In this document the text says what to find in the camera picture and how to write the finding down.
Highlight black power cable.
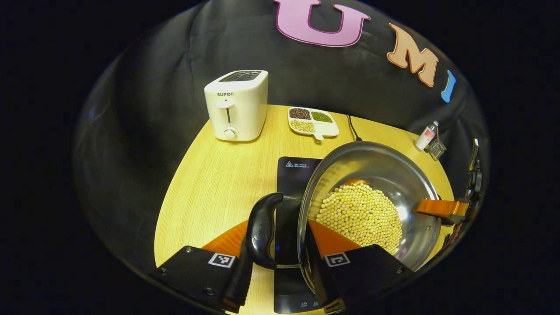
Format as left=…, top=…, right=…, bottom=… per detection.
left=346, top=115, right=363, bottom=142

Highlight black induction cooktop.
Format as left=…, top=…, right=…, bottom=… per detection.
left=273, top=156, right=333, bottom=315

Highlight white toaster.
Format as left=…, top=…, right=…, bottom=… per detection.
left=204, top=70, right=269, bottom=142

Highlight steel pot with black handles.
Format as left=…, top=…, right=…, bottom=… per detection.
left=245, top=141, right=442, bottom=298

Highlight clear bottle with pink label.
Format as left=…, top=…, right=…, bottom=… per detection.
left=414, top=121, right=439, bottom=151

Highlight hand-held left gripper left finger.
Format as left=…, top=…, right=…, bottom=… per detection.
left=149, top=219, right=254, bottom=313

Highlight black backdrop cloth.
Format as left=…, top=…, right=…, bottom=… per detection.
left=72, top=0, right=490, bottom=280

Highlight clear ribbed glass holder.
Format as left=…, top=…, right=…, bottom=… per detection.
left=428, top=138, right=447, bottom=161

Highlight white divided bean dish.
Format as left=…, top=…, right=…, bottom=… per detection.
left=287, top=107, right=340, bottom=141

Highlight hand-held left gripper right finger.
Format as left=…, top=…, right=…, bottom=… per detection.
left=305, top=219, right=414, bottom=315

